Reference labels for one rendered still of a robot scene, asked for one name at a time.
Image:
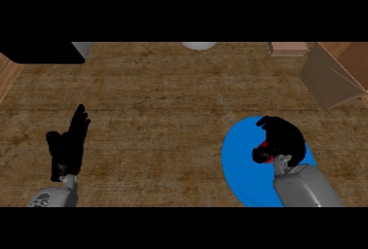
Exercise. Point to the brown cardboard box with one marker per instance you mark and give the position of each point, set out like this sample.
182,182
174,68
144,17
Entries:
336,73

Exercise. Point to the grey appliance panel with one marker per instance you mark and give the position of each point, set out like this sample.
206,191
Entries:
85,48

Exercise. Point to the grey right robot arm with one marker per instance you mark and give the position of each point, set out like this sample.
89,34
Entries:
302,184

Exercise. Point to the black appliance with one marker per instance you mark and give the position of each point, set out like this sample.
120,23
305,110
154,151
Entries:
43,52

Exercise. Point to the white round bowl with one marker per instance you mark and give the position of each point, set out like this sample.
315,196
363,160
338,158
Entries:
200,45

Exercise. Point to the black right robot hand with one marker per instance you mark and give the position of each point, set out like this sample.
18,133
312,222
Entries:
286,139

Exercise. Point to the red can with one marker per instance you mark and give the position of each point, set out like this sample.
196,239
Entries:
265,151

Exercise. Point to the pink box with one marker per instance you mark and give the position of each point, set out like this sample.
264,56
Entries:
289,48

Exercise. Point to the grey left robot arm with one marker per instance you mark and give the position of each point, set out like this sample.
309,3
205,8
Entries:
57,194

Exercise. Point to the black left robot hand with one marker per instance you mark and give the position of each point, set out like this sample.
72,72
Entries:
72,146

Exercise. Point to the blue plate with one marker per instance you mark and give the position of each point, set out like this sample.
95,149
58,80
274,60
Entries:
247,168

